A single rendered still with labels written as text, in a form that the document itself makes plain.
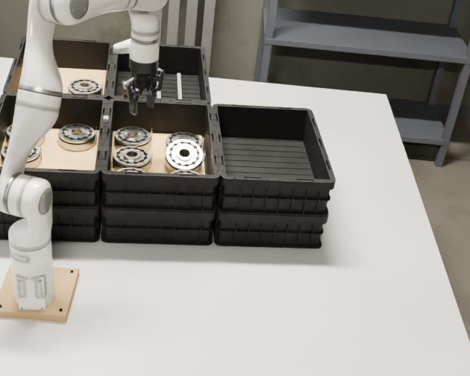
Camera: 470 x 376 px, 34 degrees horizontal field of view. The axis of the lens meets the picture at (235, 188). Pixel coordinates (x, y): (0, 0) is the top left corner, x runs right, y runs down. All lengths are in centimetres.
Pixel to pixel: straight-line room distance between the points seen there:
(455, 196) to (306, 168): 173
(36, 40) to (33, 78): 8
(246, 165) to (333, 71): 219
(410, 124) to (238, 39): 102
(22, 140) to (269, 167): 79
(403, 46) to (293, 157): 162
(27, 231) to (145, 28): 59
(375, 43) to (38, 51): 232
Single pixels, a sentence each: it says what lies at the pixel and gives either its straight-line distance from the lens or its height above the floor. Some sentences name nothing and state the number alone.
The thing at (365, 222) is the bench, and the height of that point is 70.
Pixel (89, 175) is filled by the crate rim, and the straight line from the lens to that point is 194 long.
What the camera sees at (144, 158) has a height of 86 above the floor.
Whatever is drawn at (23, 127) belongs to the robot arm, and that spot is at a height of 116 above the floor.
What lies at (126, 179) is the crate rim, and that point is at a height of 92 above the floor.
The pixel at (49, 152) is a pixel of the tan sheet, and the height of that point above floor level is 83.
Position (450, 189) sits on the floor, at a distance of 391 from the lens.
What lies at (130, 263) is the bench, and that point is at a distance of 202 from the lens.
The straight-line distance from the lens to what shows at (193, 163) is 212.
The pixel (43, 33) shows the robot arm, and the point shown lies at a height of 132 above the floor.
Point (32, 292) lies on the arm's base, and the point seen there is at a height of 78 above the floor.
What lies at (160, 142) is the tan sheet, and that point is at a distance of 227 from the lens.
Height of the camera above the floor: 200
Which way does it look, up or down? 34 degrees down
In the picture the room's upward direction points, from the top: 7 degrees clockwise
